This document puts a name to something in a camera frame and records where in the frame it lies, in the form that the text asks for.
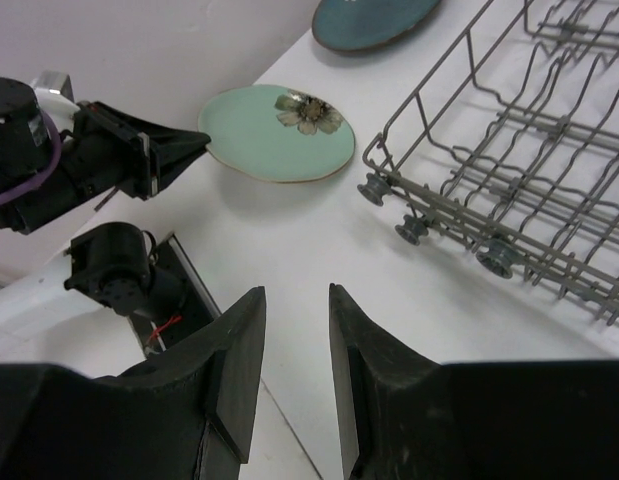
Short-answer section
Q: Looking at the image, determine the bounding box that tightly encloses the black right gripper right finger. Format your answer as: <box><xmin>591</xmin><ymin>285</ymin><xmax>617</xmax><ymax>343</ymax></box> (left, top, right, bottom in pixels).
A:
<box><xmin>329</xmin><ymin>284</ymin><xmax>619</xmax><ymax>479</ymax></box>

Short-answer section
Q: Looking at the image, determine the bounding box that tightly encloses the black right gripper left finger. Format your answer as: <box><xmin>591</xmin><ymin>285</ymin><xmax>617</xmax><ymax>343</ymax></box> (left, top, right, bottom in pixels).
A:
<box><xmin>0</xmin><ymin>287</ymin><xmax>266</xmax><ymax>479</ymax></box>

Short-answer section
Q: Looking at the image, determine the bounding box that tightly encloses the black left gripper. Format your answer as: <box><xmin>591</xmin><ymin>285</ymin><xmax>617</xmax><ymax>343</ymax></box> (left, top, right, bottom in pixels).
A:
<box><xmin>61</xmin><ymin>101</ymin><xmax>210</xmax><ymax>201</ymax></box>

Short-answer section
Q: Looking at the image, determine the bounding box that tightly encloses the light green plate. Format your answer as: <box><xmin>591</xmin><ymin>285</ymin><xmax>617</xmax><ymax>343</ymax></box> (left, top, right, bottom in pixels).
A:
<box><xmin>198</xmin><ymin>84</ymin><xmax>356</xmax><ymax>184</ymax></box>

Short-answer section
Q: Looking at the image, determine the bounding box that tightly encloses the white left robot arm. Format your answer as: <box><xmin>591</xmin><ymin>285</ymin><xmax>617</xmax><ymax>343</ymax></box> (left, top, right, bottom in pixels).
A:
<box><xmin>0</xmin><ymin>77</ymin><xmax>210</xmax><ymax>321</ymax></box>

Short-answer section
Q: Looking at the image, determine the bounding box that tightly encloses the dark teal glazed plate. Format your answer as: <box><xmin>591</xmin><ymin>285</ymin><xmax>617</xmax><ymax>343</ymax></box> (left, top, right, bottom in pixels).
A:
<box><xmin>311</xmin><ymin>0</ymin><xmax>441</xmax><ymax>53</ymax></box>

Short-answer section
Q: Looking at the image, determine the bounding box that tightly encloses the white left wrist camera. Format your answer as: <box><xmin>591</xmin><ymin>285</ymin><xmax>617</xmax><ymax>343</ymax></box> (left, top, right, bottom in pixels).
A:
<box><xmin>30</xmin><ymin>70</ymin><xmax>79</xmax><ymax>121</ymax></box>

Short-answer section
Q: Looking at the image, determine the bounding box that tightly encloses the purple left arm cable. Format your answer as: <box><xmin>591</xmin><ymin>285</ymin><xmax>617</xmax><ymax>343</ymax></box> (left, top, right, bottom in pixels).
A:
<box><xmin>0</xmin><ymin>112</ymin><xmax>63</xmax><ymax>211</ymax></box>

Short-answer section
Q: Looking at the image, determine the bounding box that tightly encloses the grey wire dish rack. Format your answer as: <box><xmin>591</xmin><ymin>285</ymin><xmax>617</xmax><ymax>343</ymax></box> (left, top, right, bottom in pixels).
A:
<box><xmin>358</xmin><ymin>1</ymin><xmax>619</xmax><ymax>324</ymax></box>

